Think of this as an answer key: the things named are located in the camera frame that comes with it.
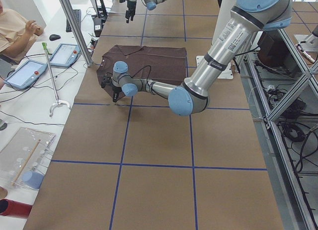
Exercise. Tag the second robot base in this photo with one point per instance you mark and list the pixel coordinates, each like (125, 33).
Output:
(308, 43)

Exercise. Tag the metal reacher grabber tool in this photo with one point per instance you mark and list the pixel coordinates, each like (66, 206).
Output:
(58, 101)

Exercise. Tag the aluminium frame cage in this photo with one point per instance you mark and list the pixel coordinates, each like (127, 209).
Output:
(284, 107)

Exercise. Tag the dark brown t-shirt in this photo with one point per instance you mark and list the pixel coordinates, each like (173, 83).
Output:
(163, 64)

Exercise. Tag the far blue teach pendant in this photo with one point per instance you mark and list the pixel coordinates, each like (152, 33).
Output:
(65, 55)

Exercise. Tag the black box with label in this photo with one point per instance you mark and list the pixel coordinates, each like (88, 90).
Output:
(97, 22)

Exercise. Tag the light blue plastic cup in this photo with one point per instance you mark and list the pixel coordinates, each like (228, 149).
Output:
(33, 179)

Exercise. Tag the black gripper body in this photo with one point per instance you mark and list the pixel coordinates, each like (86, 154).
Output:
(130, 4)
(116, 88)

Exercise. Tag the black power box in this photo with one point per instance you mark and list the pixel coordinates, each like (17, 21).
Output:
(273, 50)

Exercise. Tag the clear plastic tray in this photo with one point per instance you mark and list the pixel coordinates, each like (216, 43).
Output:
(16, 151)

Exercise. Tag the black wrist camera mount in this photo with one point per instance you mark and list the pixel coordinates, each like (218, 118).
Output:
(106, 81)

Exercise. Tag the person in beige shirt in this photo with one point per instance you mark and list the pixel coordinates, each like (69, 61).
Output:
(17, 34)

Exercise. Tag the blue teach pendant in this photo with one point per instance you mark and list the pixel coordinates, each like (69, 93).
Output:
(27, 74)
(65, 55)

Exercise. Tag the red cylinder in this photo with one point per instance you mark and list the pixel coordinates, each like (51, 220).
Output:
(14, 209)

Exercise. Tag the aluminium frame post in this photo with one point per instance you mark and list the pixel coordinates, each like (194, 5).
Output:
(68, 11)

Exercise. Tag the black computer mouse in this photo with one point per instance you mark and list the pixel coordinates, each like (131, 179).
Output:
(54, 37)

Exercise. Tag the wooden stick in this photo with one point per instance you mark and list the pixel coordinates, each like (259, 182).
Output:
(25, 162)

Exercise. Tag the near blue teach pendant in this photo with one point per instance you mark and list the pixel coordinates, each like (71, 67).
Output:
(27, 74)

